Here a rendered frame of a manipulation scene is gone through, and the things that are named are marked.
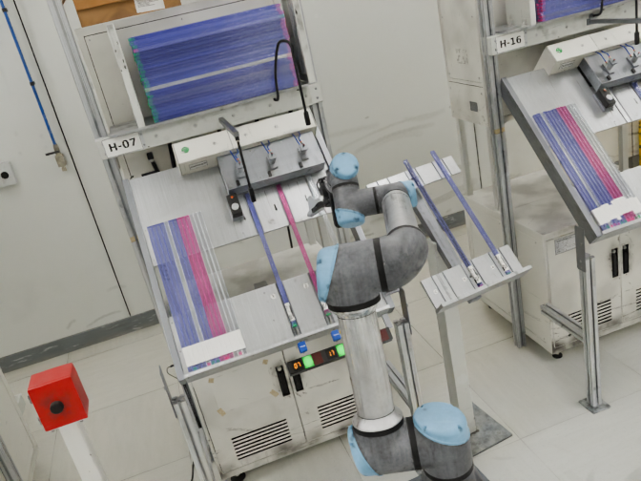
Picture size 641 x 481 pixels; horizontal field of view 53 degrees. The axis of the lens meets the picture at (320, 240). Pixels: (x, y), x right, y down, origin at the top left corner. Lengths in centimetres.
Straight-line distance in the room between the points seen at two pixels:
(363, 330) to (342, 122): 265
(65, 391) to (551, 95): 200
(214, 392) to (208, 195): 71
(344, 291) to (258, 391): 115
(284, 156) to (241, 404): 91
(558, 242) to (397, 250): 144
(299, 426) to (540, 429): 91
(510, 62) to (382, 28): 132
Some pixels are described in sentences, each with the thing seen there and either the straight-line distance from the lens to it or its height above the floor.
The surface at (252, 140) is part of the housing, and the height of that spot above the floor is 126.
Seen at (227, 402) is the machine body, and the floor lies 38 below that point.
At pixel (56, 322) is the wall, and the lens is 404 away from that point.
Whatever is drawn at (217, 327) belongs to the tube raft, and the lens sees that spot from 199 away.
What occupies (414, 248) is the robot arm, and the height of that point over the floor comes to 116.
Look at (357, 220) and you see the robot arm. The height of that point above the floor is 111.
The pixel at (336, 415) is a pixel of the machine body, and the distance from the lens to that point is 256.
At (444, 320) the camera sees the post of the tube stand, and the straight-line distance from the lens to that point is 229.
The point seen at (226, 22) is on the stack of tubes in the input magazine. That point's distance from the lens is 217.
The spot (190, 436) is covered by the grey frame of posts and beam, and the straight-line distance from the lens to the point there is 210.
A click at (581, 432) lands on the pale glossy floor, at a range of 262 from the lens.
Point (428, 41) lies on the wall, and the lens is 406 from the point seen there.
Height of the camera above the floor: 171
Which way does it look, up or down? 22 degrees down
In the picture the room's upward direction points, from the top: 13 degrees counter-clockwise
